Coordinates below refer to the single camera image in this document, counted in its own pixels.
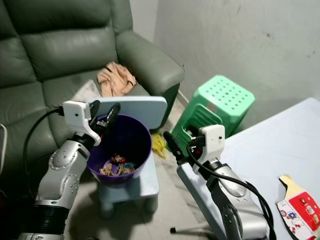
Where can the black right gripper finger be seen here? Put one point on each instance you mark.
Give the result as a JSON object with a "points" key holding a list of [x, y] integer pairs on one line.
{"points": [[172, 145], [193, 131]]}

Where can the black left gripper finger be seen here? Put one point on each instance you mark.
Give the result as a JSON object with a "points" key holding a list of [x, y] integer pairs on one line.
{"points": [[94, 107], [113, 113]]}

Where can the purple plastic rubbish bin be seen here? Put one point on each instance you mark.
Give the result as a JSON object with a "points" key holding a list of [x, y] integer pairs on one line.
{"points": [[137, 142]]}

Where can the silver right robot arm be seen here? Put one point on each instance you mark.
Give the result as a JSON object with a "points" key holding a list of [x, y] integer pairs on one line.
{"points": [[232, 200]]}

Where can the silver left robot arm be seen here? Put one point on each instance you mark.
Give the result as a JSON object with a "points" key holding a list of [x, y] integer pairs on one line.
{"points": [[60, 170]]}

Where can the colourful wrapper trash pile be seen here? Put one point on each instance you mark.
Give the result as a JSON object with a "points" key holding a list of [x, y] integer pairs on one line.
{"points": [[117, 166]]}

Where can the yellow peel scrap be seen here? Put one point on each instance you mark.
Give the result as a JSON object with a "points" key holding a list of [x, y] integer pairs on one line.
{"points": [[159, 145]]}

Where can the white grey cloth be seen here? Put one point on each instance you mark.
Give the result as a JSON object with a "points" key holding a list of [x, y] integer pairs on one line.
{"points": [[89, 92]]}

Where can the peach crumpled cloth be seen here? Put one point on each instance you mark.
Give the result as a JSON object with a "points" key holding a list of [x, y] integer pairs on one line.
{"points": [[116, 79]]}

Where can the green plastic stool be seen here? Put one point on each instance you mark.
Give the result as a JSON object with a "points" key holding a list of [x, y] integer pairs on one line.
{"points": [[225, 97]]}

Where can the light blue plastic chair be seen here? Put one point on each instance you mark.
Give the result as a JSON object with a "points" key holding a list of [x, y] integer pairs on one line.
{"points": [[142, 192]]}

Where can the green leather sofa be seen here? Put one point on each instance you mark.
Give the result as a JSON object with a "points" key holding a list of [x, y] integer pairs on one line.
{"points": [[65, 50]]}

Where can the metal table leg foot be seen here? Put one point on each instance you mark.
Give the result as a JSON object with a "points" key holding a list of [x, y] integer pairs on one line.
{"points": [[187, 230]]}

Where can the red white printed carton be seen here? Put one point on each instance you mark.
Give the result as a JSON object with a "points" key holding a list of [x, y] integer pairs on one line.
{"points": [[300, 210]]}

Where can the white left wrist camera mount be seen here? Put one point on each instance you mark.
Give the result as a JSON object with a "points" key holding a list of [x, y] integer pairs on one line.
{"points": [[76, 116]]}

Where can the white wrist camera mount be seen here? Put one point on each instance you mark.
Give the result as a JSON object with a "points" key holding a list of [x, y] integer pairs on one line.
{"points": [[213, 140], [76, 116]]}

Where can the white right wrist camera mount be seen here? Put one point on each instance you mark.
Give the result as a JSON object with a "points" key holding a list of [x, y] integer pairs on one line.
{"points": [[213, 140]]}

